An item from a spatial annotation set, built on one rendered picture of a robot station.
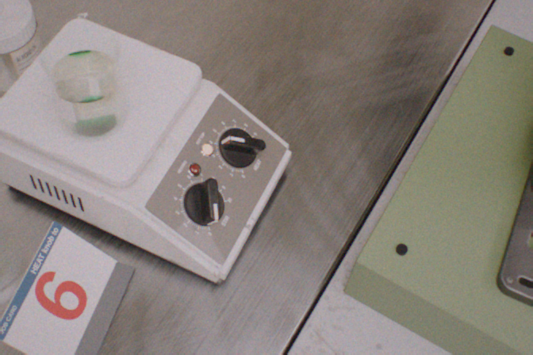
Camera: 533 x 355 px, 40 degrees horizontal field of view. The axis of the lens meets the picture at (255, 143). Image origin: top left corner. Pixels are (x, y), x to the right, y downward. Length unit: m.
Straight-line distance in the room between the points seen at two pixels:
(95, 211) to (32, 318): 0.09
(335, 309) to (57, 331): 0.20
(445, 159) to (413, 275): 0.10
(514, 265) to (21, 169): 0.36
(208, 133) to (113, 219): 0.10
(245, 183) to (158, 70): 0.11
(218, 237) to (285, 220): 0.07
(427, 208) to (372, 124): 0.13
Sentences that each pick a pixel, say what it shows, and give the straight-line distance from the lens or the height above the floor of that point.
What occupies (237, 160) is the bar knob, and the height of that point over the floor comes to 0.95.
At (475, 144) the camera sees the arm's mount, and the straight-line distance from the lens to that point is 0.59.
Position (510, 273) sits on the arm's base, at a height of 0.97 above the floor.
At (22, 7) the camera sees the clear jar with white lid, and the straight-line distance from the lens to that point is 0.63.
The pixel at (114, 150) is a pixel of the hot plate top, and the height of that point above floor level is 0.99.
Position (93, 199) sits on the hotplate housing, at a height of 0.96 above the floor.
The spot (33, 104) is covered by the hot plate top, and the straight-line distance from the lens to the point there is 0.55.
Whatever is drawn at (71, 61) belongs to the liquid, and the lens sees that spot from 0.52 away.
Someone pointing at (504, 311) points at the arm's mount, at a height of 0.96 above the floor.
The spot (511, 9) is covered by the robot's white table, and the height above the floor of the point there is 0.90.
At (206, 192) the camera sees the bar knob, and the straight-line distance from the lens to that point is 0.53.
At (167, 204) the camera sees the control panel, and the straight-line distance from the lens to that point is 0.53.
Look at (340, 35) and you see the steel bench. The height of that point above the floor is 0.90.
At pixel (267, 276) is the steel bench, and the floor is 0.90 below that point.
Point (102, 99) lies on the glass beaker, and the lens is 0.49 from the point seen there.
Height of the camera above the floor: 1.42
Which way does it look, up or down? 55 degrees down
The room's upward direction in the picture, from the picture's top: 6 degrees clockwise
